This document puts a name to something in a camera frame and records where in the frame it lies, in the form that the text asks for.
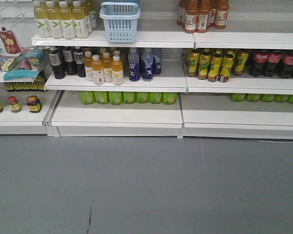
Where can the light blue plastic basket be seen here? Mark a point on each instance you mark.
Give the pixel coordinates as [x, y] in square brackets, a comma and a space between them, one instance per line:
[120, 20]

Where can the red hanging snack pouch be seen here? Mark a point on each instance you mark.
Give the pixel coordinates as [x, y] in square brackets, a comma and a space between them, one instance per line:
[9, 41]

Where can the teal snack bag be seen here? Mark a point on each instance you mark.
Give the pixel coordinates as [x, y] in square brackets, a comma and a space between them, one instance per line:
[29, 65]

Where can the green soda bottle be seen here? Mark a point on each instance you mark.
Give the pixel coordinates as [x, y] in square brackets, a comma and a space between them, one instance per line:
[155, 97]
[115, 97]
[87, 97]
[101, 97]
[129, 97]
[169, 98]
[142, 97]

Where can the orange vitamin drink bottle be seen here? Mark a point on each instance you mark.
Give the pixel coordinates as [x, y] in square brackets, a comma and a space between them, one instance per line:
[107, 67]
[88, 65]
[117, 71]
[97, 70]

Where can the pale yellow drink bottle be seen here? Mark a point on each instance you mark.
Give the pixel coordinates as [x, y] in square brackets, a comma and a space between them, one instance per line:
[79, 20]
[41, 19]
[53, 16]
[66, 21]

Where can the orange juice bottle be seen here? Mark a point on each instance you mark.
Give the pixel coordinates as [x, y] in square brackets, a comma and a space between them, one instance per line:
[203, 16]
[191, 16]
[221, 14]

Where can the dark tea bottle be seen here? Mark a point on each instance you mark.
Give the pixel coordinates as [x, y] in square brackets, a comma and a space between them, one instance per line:
[56, 62]
[71, 66]
[79, 60]

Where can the yellow lemon tea bottle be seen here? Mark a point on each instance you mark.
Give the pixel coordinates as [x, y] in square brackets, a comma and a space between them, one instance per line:
[240, 61]
[227, 64]
[193, 59]
[215, 64]
[204, 61]

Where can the sauce jar red lid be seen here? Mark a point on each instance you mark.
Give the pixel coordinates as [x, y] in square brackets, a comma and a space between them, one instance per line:
[13, 104]

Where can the blue sports drink bottle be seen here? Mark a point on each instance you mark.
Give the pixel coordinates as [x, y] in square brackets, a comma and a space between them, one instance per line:
[133, 61]
[157, 52]
[147, 60]

